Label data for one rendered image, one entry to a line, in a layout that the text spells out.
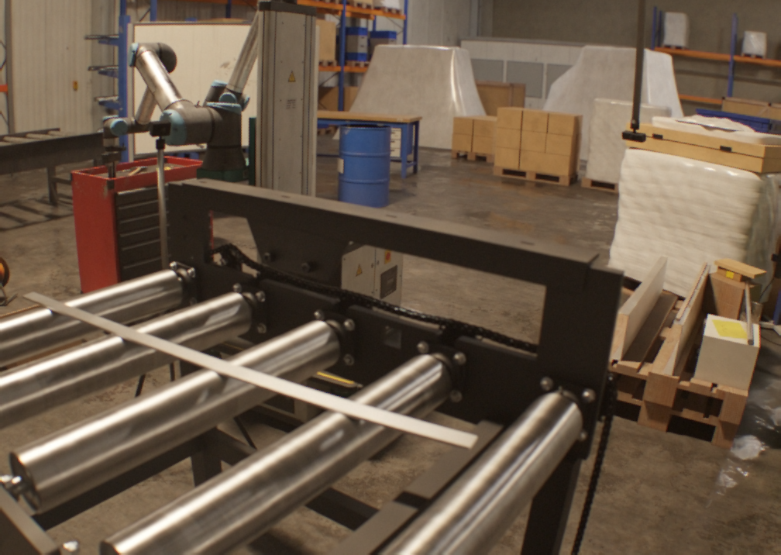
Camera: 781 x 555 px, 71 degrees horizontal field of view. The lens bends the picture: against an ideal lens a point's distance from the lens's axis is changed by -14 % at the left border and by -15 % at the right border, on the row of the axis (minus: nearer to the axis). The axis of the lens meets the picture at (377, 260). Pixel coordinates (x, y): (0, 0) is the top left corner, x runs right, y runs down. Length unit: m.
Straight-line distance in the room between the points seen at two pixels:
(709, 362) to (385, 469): 1.48
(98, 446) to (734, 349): 2.50
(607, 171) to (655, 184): 4.91
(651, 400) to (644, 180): 2.09
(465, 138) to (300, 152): 8.73
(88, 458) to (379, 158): 6.09
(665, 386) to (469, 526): 2.14
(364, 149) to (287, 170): 4.14
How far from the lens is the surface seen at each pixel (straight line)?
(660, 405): 3.03
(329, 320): 1.55
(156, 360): 1.50
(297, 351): 1.40
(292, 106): 2.76
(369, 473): 2.53
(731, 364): 2.94
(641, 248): 4.75
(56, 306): 1.69
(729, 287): 3.77
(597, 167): 9.53
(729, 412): 2.97
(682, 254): 4.56
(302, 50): 2.81
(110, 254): 3.56
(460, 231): 1.34
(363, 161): 6.89
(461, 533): 0.89
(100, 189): 3.53
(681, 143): 4.55
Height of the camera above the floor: 1.49
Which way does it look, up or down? 17 degrees down
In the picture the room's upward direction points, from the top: 2 degrees clockwise
